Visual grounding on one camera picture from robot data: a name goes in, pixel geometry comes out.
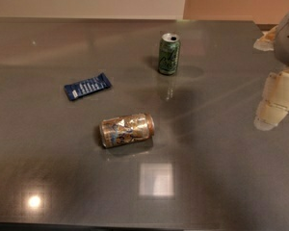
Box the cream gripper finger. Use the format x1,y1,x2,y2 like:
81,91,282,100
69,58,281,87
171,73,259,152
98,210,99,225
253,26,277,51
254,67,289,131

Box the orange soda can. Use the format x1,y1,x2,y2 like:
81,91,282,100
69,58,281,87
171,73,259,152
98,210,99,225
99,114,155,148

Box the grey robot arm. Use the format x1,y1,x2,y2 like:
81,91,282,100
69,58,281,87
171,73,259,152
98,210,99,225
253,12,289,131

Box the green soda can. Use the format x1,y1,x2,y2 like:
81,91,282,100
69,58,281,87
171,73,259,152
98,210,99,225
158,33,181,75

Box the blue snack bar wrapper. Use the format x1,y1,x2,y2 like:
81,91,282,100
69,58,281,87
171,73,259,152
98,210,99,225
64,73,112,101

